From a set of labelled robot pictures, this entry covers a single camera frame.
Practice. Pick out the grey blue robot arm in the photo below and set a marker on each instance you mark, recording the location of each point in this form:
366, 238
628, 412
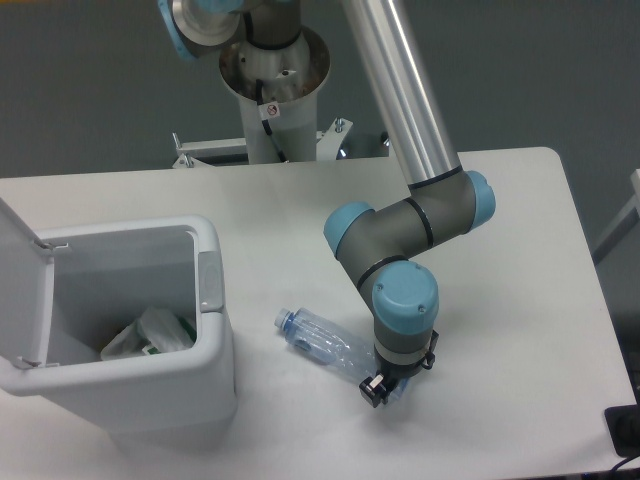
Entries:
376, 248

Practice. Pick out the black device at edge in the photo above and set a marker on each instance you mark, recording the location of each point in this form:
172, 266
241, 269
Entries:
623, 426

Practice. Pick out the clear plastic water bottle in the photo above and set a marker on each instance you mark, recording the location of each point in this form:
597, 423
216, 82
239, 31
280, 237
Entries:
328, 344

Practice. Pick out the trash inside the bin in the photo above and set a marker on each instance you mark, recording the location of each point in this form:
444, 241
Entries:
128, 343

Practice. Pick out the white table leg bracket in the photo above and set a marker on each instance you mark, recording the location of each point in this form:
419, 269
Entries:
621, 224

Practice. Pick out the clear plastic wrapper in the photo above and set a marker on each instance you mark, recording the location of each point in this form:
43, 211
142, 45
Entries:
161, 331

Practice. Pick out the white plastic trash can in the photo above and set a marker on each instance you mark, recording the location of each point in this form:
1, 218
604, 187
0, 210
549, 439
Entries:
66, 293

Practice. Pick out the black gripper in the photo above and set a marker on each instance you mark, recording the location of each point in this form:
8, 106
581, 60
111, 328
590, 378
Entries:
377, 390

